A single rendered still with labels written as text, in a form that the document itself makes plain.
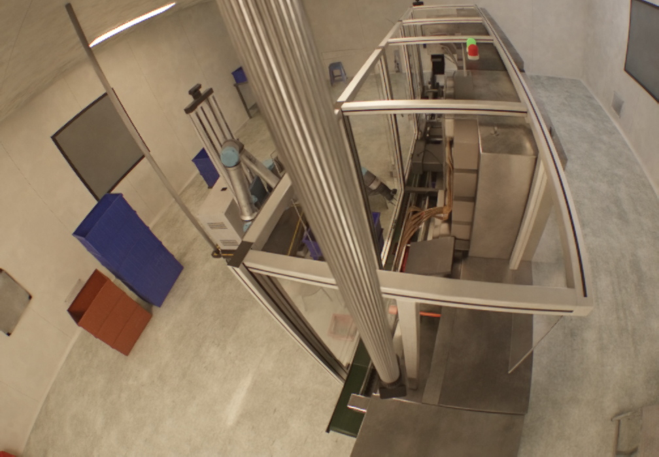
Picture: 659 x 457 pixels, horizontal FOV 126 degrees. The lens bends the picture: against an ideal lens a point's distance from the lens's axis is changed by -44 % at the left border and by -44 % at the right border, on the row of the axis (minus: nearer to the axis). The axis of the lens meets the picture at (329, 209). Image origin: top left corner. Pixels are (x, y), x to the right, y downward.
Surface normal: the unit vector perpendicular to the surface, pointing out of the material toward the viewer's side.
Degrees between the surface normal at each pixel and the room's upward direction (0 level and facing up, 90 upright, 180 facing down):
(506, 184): 90
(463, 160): 90
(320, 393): 0
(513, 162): 90
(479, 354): 0
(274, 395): 0
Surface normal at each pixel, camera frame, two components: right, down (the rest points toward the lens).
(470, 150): -0.33, 0.71
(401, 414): -0.25, -0.70
